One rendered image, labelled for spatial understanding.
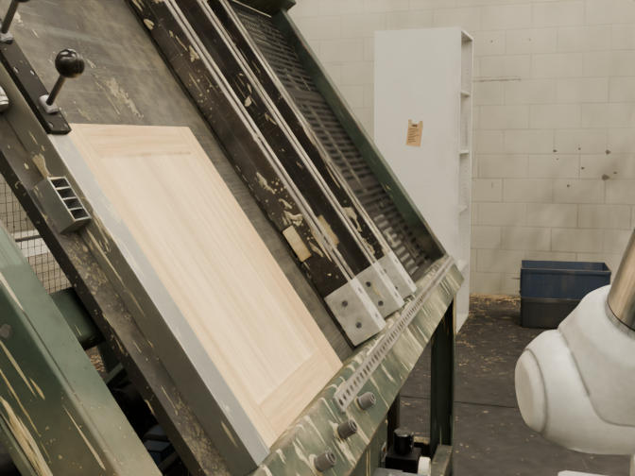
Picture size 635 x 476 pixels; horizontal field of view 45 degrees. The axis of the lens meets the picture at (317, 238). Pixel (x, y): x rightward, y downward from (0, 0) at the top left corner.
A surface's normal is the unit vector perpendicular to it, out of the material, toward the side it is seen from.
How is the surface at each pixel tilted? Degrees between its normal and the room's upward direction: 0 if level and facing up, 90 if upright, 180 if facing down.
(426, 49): 90
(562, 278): 90
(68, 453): 90
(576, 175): 90
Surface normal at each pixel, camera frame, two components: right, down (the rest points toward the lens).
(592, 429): -0.04, 0.48
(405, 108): -0.33, 0.12
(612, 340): -0.56, -0.23
